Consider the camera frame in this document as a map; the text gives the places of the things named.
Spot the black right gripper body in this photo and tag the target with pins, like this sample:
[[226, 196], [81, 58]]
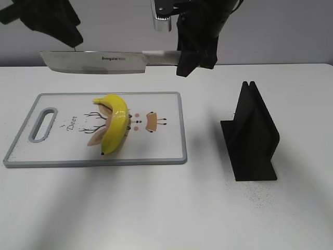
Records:
[[202, 21]]

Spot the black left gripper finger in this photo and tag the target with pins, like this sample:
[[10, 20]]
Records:
[[57, 19]]

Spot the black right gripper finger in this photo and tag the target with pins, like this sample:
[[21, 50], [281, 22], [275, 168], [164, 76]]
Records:
[[207, 51], [189, 59]]

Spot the white-handled kitchen knife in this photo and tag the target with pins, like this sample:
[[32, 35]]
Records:
[[108, 62]]

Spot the yellow plastic banana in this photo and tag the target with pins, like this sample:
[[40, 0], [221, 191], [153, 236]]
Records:
[[119, 122]]

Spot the black knife stand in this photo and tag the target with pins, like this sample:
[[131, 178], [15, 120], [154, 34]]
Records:
[[251, 137]]

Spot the white grey-rimmed cutting board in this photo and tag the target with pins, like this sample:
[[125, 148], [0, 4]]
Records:
[[65, 129]]

